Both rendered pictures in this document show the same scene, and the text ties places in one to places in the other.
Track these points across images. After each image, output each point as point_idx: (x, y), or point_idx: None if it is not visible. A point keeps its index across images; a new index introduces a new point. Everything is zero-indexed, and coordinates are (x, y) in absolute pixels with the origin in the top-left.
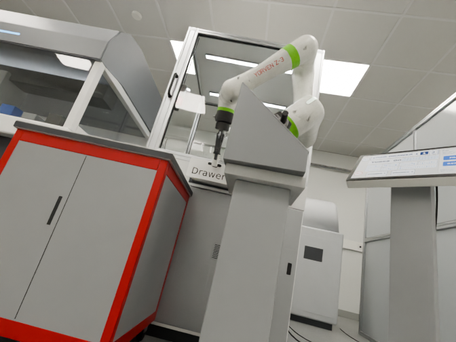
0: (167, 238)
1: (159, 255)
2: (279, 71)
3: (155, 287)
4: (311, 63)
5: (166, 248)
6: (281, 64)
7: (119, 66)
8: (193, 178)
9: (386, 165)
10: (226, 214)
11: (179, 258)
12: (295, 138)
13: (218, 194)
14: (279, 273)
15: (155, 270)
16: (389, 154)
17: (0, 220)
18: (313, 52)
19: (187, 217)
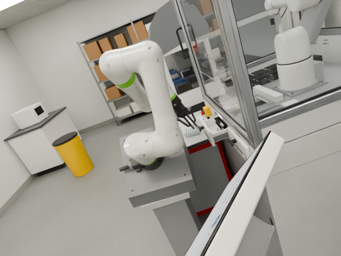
0: (200, 175)
1: (197, 185)
2: (130, 93)
3: (212, 193)
4: (125, 72)
5: (207, 177)
6: (124, 91)
7: (170, 39)
8: (212, 126)
9: (225, 195)
10: (236, 156)
11: (235, 173)
12: (126, 186)
13: (228, 138)
14: (268, 220)
15: (201, 190)
16: (246, 169)
17: None
18: (111, 76)
19: (227, 150)
